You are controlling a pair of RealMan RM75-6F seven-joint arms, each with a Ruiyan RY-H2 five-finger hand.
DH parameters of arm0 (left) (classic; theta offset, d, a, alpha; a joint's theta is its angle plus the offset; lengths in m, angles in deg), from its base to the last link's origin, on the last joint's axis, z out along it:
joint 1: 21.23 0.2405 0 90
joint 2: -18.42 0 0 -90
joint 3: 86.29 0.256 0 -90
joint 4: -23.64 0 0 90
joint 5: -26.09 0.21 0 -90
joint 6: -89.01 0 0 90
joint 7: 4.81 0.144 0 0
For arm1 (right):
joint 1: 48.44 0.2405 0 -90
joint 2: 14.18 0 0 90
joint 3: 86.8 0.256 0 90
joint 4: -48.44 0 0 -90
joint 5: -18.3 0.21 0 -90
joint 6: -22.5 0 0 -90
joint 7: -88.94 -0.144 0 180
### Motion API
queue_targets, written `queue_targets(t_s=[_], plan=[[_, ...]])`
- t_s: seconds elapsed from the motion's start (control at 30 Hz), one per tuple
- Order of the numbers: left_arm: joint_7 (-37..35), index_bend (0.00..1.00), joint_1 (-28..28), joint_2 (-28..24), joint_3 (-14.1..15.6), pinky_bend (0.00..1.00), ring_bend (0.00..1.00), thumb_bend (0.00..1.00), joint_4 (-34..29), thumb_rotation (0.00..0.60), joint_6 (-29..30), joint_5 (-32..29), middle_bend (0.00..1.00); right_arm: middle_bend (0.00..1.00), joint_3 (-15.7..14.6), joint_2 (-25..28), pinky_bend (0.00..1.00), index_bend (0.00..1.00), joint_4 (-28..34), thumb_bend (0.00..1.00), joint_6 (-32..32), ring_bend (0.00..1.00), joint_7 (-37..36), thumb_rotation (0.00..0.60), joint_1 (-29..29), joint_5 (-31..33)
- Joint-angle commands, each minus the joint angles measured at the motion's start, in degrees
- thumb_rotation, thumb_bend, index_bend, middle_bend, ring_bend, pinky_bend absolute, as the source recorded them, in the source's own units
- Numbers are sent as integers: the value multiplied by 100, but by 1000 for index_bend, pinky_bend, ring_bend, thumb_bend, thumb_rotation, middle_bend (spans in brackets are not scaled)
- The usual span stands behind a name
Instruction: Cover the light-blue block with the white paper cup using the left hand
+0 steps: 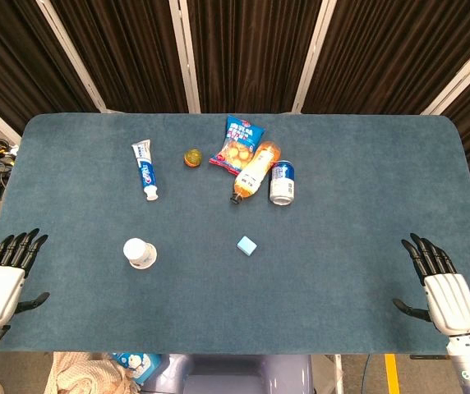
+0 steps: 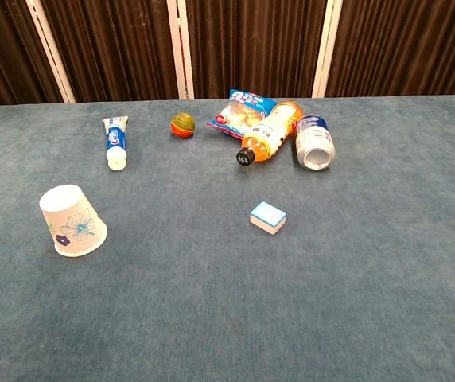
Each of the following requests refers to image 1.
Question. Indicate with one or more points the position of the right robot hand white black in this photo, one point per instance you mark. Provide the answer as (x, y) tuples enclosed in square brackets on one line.
[(450, 301)]

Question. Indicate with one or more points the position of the white round container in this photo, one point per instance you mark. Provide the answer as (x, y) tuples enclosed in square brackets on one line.
[(139, 253)]

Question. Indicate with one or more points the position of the light blue cube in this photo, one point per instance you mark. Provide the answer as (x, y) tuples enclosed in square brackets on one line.
[(246, 246)]

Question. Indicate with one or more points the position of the beige knit cloth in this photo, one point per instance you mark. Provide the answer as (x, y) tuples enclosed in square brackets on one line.
[(83, 375)]

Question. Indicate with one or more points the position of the white table leg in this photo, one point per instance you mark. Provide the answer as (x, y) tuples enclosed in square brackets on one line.
[(338, 373)]

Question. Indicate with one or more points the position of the blue cartoon print package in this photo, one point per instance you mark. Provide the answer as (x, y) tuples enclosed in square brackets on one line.
[(136, 363)]

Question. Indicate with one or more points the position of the teal blue cloth-covered table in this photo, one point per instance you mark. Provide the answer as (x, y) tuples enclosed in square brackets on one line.
[(259, 287)]

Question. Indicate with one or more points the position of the white blue toothpaste tube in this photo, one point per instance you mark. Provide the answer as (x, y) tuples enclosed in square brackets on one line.
[(145, 169)]

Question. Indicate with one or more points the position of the blue white drink can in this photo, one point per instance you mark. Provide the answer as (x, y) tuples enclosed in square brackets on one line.
[(282, 182)]

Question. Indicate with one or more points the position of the purple robot torso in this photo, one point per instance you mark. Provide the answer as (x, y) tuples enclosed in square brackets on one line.
[(235, 375)]

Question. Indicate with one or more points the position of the dark brown pleated curtain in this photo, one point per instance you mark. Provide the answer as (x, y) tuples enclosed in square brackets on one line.
[(21, 61), (391, 53), (251, 53), (124, 53)]

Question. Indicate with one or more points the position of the orange drink bottle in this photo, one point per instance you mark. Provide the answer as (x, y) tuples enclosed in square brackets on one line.
[(253, 172)]

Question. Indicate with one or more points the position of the small yellow orange jar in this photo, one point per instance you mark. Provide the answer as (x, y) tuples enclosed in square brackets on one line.
[(193, 158)]

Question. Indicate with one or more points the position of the blue red snack bag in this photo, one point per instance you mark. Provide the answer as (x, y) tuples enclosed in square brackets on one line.
[(237, 145)]

